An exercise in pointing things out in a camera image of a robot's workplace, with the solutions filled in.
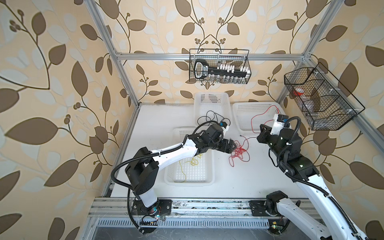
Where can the far middle white plastic basket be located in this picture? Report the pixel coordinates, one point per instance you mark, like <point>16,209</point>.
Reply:
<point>212,107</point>

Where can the near white plastic basket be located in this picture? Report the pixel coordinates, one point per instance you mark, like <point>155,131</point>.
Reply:
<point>195,171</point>

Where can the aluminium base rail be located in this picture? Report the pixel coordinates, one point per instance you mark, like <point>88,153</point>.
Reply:
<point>185,213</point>

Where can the far right white plastic basket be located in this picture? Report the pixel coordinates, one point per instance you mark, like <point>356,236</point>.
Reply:
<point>249,116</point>

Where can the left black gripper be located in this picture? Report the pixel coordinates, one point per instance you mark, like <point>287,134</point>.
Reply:
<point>225,148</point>

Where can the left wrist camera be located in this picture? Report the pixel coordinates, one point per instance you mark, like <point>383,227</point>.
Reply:
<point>224,126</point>

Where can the red item in wire basket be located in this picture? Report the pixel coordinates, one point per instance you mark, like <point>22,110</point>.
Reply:
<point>297,92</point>

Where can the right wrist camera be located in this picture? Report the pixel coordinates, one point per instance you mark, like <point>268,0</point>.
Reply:
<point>279,123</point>

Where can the black wire basket on wall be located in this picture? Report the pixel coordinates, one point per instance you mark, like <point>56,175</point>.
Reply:
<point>233,57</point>
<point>328,103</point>

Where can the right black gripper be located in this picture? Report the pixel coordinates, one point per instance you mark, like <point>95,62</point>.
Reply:
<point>264,133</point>

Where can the black tool with white sockets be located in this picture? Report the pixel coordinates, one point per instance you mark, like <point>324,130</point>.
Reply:
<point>217,70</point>

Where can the white plastic basket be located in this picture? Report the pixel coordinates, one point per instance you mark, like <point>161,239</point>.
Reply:
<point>249,116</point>
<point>212,107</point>
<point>195,171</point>

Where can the black wire basket on right wall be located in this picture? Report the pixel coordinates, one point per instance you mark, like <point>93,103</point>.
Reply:
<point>328,103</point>

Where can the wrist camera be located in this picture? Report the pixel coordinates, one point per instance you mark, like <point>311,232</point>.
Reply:
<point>279,123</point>
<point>224,126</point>

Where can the black wire basket on back wall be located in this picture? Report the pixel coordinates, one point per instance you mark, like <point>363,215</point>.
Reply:
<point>233,57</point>

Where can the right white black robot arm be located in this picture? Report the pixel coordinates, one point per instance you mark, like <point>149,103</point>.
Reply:
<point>336,225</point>

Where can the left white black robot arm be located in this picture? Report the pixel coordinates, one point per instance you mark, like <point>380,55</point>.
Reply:
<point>139,173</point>

